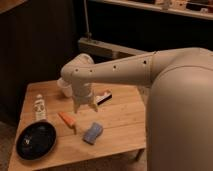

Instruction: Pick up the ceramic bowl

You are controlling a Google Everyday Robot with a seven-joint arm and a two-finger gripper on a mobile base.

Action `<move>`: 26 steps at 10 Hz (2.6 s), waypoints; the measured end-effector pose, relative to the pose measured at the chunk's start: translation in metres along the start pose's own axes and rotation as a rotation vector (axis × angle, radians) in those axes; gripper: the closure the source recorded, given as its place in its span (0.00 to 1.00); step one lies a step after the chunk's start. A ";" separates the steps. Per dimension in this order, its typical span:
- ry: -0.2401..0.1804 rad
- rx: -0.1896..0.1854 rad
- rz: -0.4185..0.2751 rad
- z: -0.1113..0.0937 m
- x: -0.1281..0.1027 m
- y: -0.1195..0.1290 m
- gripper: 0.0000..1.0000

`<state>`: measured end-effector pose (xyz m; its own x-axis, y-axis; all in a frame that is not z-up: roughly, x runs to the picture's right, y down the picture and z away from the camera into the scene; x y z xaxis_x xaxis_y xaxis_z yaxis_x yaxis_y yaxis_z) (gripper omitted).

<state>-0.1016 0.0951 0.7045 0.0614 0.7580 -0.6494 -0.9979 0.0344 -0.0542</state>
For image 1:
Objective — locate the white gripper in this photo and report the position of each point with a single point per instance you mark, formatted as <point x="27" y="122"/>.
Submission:
<point x="83" y="94"/>

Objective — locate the grey metal shelf rail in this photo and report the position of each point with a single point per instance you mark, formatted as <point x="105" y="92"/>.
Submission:
<point x="107" y="50"/>

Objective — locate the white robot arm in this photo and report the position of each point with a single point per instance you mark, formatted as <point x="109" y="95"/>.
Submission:
<point x="179" y="110"/>

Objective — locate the wooden table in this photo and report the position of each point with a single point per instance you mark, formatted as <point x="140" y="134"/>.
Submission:
<point x="122" y="118"/>

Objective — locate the black and white brush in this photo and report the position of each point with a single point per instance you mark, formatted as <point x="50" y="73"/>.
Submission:
<point x="103" y="96"/>

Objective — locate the white plastic cup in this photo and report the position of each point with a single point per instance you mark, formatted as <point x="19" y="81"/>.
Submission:
<point x="64" y="87"/>

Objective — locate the black ceramic bowl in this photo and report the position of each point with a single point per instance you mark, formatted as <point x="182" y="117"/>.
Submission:
<point x="36" y="140"/>

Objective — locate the blue sponge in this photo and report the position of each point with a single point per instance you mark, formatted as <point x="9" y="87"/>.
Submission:
<point x="93" y="133"/>

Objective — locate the white labelled bottle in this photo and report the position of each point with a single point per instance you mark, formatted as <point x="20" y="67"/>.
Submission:
<point x="39" y="108"/>

